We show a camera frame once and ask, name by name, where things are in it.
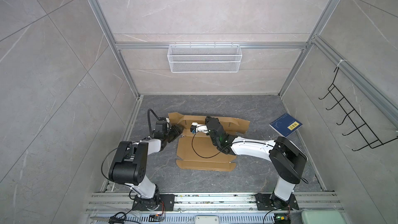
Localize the brown cardboard box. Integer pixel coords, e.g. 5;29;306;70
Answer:
169;112;236;172

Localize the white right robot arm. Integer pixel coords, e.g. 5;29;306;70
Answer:
191;116;308;204

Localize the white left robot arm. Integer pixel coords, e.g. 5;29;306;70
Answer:
107;119;183;201

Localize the white wire mesh basket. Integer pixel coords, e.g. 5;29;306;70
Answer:
167;44;243;73

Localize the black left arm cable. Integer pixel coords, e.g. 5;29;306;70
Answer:
147;108;161;138

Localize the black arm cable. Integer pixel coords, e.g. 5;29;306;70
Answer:
147;108;161;138
191;125;232;159

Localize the green box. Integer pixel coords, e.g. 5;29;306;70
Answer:
301;210;346;224

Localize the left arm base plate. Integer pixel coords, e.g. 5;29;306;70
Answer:
133;194;175;211

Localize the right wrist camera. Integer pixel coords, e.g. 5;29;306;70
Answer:
190;122;208;134

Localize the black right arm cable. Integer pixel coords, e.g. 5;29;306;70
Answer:
191;125;232;159

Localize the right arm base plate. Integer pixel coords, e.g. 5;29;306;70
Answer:
254;193;300;211

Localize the black wire hook rack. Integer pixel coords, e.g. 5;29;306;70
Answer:
318;67;398;151

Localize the blue book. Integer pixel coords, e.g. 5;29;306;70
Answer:
269;113;303;138

